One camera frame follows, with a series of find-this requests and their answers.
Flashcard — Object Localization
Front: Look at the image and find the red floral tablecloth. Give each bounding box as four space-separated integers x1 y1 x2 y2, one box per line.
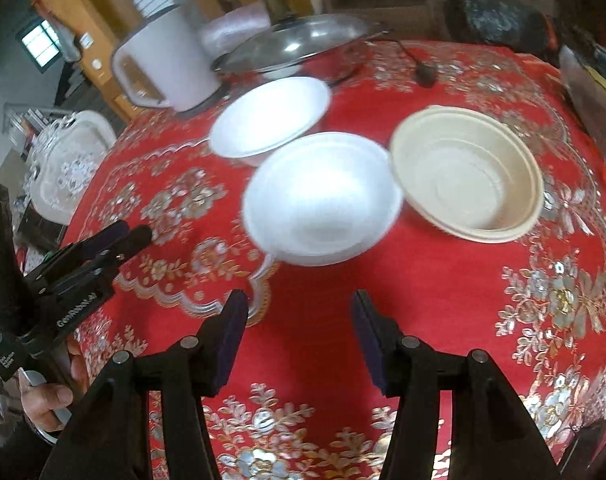
60 37 606 480

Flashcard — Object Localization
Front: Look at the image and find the beige bowl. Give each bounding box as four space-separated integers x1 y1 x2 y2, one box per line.
389 105 544 244

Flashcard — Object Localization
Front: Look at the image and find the white electric kettle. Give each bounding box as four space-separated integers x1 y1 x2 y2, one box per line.
110 4 224 113

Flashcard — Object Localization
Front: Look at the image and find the grey hanging cloth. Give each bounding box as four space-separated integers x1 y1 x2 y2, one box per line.
48 15 81 63

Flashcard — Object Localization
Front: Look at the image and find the black plastic bag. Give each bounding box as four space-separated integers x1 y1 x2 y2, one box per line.
443 0 551 53

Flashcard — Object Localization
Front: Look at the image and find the white ornate chair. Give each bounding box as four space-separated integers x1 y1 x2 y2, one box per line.
25 110 118 226

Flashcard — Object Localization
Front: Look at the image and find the window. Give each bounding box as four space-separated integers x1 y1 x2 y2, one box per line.
18 17 64 73

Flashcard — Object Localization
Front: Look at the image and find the glass pot lid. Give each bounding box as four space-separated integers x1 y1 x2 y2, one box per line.
212 14 384 80

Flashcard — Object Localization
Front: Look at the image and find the person's left hand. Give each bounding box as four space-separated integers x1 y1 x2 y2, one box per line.
19 342 88 432

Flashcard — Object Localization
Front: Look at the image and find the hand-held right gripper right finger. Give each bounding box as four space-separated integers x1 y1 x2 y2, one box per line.
351 289 541 480

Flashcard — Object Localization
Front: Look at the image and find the white bowl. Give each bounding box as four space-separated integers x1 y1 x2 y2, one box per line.
242 131 404 267
208 76 331 167

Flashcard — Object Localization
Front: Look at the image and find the black power plug cable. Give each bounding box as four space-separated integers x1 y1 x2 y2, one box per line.
393 40 438 86

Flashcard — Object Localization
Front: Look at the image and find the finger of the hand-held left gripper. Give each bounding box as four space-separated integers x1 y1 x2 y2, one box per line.
45 220 130 261
83 225 154 281

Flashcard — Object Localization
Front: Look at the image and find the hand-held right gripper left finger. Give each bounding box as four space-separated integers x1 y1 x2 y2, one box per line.
40 289 250 480

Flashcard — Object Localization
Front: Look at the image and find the clear bag with blue item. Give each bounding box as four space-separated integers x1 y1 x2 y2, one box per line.
558 42 606 156

